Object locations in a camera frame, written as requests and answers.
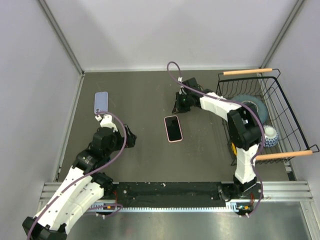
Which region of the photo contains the pink phone case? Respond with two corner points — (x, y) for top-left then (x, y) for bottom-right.
(163, 115), (184, 143)

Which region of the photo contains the lavender phone case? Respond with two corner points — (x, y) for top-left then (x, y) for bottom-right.
(94, 91), (109, 114)

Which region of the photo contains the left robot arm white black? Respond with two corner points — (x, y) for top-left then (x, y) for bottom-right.
(22, 124), (137, 240)

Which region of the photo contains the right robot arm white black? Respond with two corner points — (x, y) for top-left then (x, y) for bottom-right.
(173, 76), (264, 198)

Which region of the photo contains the yellow bowl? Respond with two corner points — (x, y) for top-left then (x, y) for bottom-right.
(231, 142), (237, 156)

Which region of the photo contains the blue ceramic plate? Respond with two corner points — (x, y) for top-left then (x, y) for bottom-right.
(231, 94), (269, 125)

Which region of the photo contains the blue white patterned bowl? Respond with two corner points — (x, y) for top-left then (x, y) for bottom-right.
(263, 125), (279, 148)

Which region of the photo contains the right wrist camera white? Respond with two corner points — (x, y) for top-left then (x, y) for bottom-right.
(177, 76), (186, 95)

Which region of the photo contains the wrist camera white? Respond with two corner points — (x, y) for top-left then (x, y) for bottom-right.
(95, 113), (118, 133)
(177, 76), (186, 95)

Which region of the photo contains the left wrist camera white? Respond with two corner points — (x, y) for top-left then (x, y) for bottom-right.
(95, 113), (118, 133)

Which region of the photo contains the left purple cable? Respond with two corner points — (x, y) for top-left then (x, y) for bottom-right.
(26, 111), (127, 240)

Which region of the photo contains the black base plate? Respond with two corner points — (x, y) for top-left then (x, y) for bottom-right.
(105, 182), (226, 208)

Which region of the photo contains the black wire basket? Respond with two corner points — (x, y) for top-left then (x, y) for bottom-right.
(216, 68), (320, 155)

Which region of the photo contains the aluminium rail frame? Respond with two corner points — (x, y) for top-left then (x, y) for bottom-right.
(37, 181), (320, 240)

